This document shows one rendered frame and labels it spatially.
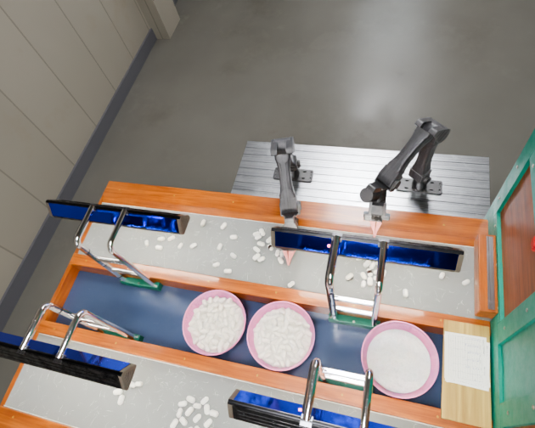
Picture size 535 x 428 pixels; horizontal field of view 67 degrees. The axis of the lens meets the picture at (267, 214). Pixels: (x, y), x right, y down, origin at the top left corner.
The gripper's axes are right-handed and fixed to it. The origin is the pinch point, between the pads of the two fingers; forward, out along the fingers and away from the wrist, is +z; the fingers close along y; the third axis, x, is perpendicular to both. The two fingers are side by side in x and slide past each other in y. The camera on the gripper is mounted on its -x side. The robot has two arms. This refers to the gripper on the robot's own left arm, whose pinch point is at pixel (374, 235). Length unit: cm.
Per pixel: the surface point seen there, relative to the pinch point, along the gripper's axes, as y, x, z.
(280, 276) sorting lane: -36.2, -7.9, 20.6
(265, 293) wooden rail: -40, -16, 26
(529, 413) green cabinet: 44, -58, 27
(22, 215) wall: -232, 44, 26
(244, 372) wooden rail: -41, -36, 50
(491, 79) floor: 67, 179, -84
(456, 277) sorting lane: 32.4, -0.7, 12.5
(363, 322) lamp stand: -0.5, -13.9, 31.8
